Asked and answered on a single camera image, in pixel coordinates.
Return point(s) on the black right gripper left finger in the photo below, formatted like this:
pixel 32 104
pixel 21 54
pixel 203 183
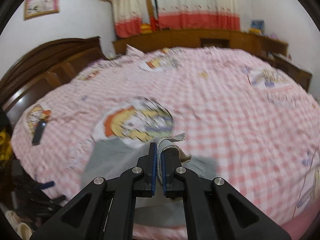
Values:
pixel 104 209

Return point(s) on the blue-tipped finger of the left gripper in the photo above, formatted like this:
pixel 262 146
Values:
pixel 46 185

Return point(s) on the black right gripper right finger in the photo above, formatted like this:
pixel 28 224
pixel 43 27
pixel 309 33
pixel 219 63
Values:
pixel 213 209

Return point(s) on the grey pants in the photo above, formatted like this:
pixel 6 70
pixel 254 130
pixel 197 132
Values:
pixel 110 158

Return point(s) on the black smartphone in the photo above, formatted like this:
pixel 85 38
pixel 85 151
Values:
pixel 39 132

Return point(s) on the pink checkered cartoon bedspread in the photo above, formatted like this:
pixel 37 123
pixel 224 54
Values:
pixel 256 122

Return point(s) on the dark wooden headboard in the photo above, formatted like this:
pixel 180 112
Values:
pixel 43 69

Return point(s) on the long wooden cabinet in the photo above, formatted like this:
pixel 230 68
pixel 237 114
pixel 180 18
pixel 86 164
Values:
pixel 270 50

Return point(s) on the framed pink picture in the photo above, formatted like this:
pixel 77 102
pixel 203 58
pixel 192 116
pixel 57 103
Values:
pixel 36 8

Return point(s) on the red and yellow containers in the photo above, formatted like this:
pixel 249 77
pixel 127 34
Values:
pixel 146 28

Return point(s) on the left floral red-hem curtain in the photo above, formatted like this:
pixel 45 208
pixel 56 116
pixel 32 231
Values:
pixel 128 16

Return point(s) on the floral red-hem curtain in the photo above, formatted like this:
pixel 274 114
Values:
pixel 187 14
pixel 128 16

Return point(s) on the right floral red-hem curtain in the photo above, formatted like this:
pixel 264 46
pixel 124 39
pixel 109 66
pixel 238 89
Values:
pixel 187 14

